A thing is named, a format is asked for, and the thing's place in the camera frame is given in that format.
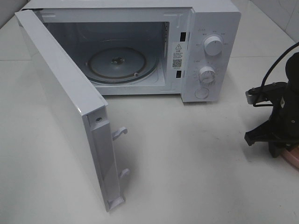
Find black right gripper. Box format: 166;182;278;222
244;81;299;158

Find pink round plate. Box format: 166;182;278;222
282;147;299;168

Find white round door button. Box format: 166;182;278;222
194;87;209;99

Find white microwave door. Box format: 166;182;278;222
15;10;129;210

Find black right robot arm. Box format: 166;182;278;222
244;53;299;158

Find white lower timer knob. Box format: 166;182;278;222
199;66;215;84

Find white upper power knob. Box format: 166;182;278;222
204;35;223;56

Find white microwave oven body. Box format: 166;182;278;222
20;0;241;102

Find white warning label sticker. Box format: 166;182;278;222
171;42;187;70

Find glass microwave turntable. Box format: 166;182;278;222
86;47;159;84

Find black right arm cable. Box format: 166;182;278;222
253;42;299;108

